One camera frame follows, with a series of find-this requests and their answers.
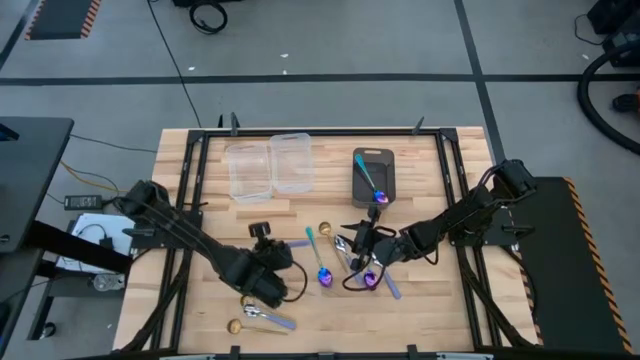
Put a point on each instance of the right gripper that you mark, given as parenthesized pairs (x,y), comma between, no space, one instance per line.
(377,245)

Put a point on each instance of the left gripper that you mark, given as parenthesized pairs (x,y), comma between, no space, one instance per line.
(275,255)

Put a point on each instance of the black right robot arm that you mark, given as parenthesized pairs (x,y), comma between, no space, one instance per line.
(465,210)

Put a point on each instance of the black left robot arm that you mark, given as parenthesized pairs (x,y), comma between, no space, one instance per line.
(200,240)

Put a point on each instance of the dark grey plastic bin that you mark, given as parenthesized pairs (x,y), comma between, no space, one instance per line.
(362,190)

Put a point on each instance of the clear plastic bin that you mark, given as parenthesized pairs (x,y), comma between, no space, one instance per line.
(250,175)
(292,165)

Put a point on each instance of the clear water bottle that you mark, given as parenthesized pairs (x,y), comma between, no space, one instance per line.
(107,282)

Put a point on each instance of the white paper box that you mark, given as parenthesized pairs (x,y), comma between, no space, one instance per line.
(95,245)

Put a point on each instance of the black power adapter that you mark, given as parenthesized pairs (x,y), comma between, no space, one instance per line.
(82,202)

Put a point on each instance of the black platform hazard stripes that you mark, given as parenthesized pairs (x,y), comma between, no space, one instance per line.
(565,270)

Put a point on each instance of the black desk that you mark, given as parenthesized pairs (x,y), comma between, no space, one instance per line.
(30,175)

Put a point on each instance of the person's shoe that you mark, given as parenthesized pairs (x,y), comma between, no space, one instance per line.
(625,102)

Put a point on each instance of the black mat orange stripes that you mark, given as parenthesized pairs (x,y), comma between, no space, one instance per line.
(60,17)

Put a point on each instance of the black equipment case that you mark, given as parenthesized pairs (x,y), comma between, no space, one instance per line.
(615,15)

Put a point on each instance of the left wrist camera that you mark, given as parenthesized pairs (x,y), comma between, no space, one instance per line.
(260,229)

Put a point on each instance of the black table frame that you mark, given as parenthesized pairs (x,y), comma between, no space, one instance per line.
(320,132)

